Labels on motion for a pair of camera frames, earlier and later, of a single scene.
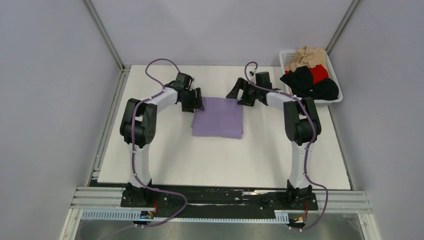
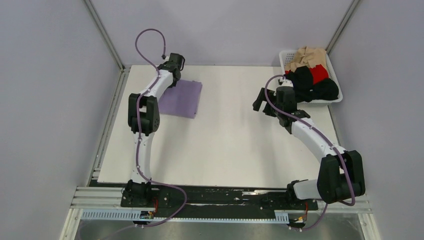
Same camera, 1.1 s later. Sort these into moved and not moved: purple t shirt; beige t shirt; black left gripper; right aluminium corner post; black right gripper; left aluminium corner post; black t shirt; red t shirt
Moved: purple t shirt; black left gripper; black right gripper
Not moved: black t shirt; right aluminium corner post; left aluminium corner post; red t shirt; beige t shirt
